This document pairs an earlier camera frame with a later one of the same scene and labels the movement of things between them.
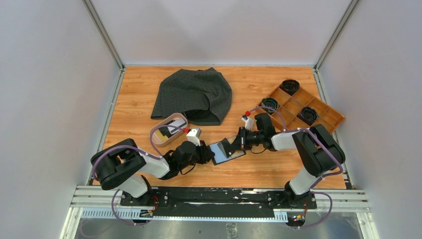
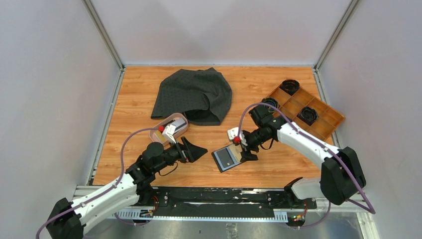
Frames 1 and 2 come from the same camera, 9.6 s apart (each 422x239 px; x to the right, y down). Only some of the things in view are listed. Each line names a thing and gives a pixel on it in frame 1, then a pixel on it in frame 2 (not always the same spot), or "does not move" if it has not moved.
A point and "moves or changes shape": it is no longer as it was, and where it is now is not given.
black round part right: (308, 114) does not move
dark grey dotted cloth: (204, 96) does not move
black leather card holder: (224, 152) moves or changes shape
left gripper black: (206, 154) -> (194, 152)
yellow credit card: (161, 138) moves or changes shape
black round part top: (289, 86) does not move
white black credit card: (180, 123) does not move
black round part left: (271, 102) does not move
